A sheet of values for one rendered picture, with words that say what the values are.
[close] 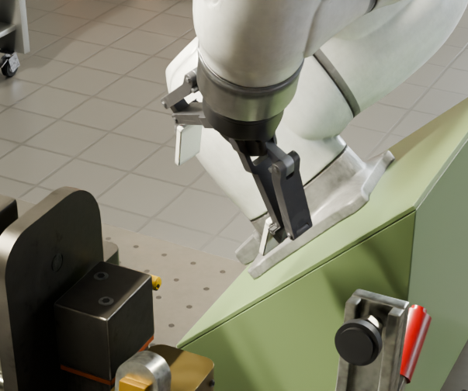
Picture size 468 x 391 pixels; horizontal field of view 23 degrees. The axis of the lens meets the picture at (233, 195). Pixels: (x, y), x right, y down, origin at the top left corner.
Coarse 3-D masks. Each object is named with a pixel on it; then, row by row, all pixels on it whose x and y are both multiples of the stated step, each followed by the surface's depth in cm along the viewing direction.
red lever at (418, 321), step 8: (416, 312) 82; (424, 312) 82; (408, 320) 81; (416, 320) 81; (424, 320) 81; (408, 328) 81; (416, 328) 81; (424, 328) 81; (408, 336) 81; (416, 336) 81; (424, 336) 81; (408, 344) 80; (416, 344) 81; (408, 352) 80; (416, 352) 81; (408, 360) 80; (416, 360) 81; (400, 368) 80; (408, 368) 80; (400, 376) 80; (408, 376) 80; (400, 384) 80
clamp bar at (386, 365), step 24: (360, 312) 72; (384, 312) 71; (408, 312) 72; (336, 336) 69; (360, 336) 68; (384, 336) 72; (360, 360) 69; (384, 360) 71; (336, 384) 73; (360, 384) 74; (384, 384) 72
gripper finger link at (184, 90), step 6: (192, 72) 106; (186, 78) 106; (192, 78) 106; (186, 84) 107; (192, 84) 106; (174, 90) 110; (180, 90) 109; (186, 90) 108; (168, 96) 112; (174, 96) 111; (180, 96) 110; (162, 102) 114; (168, 102) 113; (174, 102) 112
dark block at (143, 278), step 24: (96, 264) 92; (72, 288) 89; (96, 288) 89; (120, 288) 89; (144, 288) 90; (72, 312) 87; (96, 312) 86; (120, 312) 87; (144, 312) 91; (72, 336) 88; (96, 336) 87; (120, 336) 88; (144, 336) 92; (72, 360) 89; (96, 360) 88; (120, 360) 89; (72, 384) 91; (96, 384) 90
